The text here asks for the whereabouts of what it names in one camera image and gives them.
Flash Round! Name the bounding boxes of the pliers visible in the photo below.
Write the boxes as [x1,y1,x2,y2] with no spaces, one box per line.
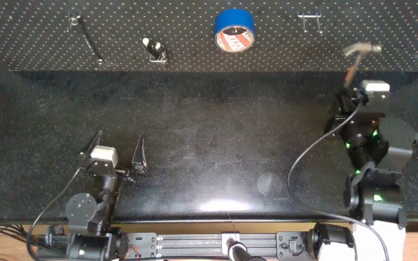
[142,37,169,70]

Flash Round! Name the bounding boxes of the wrench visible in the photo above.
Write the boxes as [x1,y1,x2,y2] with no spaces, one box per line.
[69,13,105,66]

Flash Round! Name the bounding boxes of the mounting rail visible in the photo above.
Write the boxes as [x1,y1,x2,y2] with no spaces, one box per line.
[36,231,321,261]

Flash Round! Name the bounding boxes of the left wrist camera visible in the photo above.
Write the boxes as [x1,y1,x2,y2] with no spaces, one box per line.
[90,145,118,165]

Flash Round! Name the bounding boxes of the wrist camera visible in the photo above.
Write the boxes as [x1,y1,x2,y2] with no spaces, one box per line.
[360,80,391,94]
[90,145,118,165]

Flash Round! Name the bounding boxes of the black cable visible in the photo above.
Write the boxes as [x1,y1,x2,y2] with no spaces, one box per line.
[287,99,391,261]
[26,167,83,261]

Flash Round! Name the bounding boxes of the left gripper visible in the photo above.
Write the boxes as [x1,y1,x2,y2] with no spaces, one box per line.
[78,130,148,183]

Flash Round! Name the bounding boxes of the black pegboard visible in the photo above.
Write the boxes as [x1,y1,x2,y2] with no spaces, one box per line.
[0,0,418,73]

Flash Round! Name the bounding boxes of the hammer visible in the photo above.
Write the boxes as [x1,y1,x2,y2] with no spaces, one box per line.
[342,42,383,90]

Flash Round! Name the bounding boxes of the roll of blue tape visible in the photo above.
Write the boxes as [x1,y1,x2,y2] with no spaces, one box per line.
[214,8,256,54]

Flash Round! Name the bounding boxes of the metal hook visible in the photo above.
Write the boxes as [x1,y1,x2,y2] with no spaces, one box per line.
[67,12,81,32]
[297,12,324,36]
[149,50,168,64]

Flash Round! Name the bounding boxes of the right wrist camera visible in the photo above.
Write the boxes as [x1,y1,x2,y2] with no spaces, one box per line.
[360,80,391,94]

